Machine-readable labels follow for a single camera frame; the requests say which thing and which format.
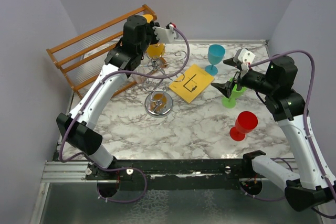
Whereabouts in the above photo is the green plastic wine glass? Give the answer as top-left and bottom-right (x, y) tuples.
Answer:
(222, 85), (247, 109)

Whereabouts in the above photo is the orange plastic wine glass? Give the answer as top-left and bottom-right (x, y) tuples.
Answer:
(142, 14), (165, 59)

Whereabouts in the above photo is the clear wine glass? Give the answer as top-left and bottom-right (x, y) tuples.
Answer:
(132, 66), (151, 84)

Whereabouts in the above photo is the chrome wine glass rack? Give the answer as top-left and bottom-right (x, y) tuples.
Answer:
(141, 50), (187, 118)

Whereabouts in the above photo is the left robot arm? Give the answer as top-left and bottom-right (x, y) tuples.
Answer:
(56, 15), (159, 179)

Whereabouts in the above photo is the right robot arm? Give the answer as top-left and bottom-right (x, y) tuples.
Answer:
(212, 55), (335, 211)

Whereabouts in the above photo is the blue plastic wine glass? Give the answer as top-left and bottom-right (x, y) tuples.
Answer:
(205, 44), (225, 76)

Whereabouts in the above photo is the red plastic wine glass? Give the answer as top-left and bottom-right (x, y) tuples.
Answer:
(229, 111), (258, 142)

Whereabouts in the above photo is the wooden shelf rack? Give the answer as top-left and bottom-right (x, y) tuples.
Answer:
(46, 4), (157, 98)

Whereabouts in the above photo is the yellow paper booklet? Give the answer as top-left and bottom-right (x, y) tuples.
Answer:
(169, 64), (214, 103)

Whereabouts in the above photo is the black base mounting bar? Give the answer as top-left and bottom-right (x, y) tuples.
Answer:
(73, 159), (263, 194)

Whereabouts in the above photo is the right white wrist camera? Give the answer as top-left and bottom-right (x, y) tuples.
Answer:
(234, 48), (256, 71)

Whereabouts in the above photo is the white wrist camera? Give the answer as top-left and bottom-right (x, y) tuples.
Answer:
(153, 23), (179, 44)
(234, 48), (256, 71)

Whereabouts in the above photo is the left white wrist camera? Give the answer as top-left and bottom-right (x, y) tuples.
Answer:
(153, 23), (179, 44)

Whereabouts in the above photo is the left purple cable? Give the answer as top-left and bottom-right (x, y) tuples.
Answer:
(58, 26), (190, 204)

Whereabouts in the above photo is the purple cable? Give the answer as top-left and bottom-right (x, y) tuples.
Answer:
(58, 26), (190, 204)
(244, 50), (336, 219)

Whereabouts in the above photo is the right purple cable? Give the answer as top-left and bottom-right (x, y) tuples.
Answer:
(244, 50), (336, 219)

